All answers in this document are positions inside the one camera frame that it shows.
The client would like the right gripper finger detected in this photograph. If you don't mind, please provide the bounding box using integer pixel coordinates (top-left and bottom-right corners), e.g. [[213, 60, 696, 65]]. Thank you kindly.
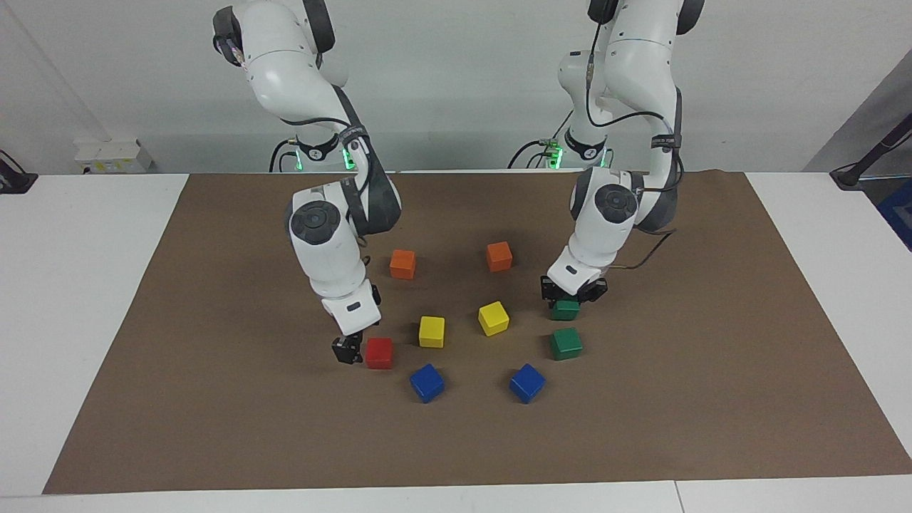
[[332, 335, 366, 366]]

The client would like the red wooden block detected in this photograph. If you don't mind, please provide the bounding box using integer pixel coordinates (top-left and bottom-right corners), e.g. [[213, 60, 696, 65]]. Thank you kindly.
[[365, 337, 395, 370]]

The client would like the blue wooden block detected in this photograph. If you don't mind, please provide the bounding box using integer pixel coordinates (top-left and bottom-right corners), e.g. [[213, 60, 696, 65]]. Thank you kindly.
[[508, 363, 547, 405], [409, 363, 446, 405]]

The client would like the brown table mat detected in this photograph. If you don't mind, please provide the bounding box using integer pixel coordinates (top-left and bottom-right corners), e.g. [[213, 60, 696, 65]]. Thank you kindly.
[[41, 170, 912, 495]]

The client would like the black stand leg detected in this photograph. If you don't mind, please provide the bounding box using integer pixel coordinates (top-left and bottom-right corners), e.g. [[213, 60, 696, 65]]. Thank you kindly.
[[830, 113, 912, 190]]

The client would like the black base cable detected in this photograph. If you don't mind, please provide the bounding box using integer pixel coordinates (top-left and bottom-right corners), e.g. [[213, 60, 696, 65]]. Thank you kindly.
[[507, 139, 551, 170], [269, 138, 299, 173]]

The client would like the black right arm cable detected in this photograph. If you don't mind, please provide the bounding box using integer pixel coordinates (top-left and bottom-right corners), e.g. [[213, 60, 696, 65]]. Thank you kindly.
[[281, 114, 375, 214]]

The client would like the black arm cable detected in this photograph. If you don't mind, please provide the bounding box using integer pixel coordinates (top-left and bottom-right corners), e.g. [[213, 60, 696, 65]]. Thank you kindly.
[[584, 43, 686, 271], [281, 114, 375, 214]]

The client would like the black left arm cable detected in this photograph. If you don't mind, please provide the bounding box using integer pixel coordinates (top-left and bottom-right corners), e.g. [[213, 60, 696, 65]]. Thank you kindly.
[[584, 43, 686, 271]]

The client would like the white wall socket box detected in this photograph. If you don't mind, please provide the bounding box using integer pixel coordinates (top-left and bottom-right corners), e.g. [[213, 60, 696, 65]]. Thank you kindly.
[[74, 138, 153, 175]]

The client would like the black clamp mount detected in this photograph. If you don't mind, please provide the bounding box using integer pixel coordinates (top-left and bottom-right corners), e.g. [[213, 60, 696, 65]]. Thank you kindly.
[[0, 148, 38, 195]]

